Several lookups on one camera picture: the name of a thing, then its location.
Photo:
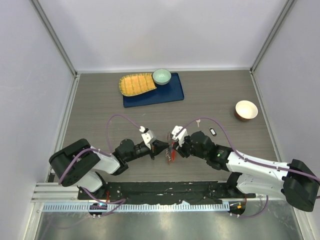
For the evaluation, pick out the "yellow woven basket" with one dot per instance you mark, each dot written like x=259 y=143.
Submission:
x=136 y=84

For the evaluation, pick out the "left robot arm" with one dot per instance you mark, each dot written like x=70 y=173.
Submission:
x=78 y=163

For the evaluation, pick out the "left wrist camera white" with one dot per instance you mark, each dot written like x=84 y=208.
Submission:
x=147 y=135

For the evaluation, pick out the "blue tray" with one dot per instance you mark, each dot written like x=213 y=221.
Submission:
x=170 y=92

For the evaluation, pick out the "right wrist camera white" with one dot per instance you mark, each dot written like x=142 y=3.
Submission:
x=178 y=135

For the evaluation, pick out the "black key tag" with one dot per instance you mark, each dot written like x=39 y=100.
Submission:
x=213 y=132

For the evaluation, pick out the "red keyring holder with rings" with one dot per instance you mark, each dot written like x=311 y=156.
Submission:
x=170 y=152

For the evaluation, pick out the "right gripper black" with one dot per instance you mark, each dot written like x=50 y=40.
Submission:
x=181 y=150

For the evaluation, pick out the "white cable duct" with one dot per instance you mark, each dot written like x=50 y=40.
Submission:
x=99 y=207

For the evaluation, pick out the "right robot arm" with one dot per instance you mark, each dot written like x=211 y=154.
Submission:
x=293 y=182

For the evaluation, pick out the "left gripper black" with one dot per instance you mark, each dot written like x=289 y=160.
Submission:
x=157 y=146

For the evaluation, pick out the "small silver key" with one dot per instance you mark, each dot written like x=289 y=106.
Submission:
x=198 y=122

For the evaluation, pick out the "cream bowl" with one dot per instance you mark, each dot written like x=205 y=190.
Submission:
x=245 y=110

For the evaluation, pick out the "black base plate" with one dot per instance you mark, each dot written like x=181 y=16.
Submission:
x=169 y=193

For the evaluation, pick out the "green bowl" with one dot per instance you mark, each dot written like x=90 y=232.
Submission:
x=161 y=76

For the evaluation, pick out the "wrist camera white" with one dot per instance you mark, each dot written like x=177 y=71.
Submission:
x=178 y=135
x=147 y=135

